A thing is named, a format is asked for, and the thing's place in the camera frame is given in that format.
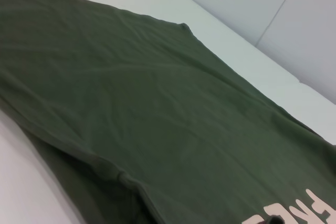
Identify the dark green FREE! t-shirt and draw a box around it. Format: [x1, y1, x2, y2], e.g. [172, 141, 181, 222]
[0, 0, 336, 224]

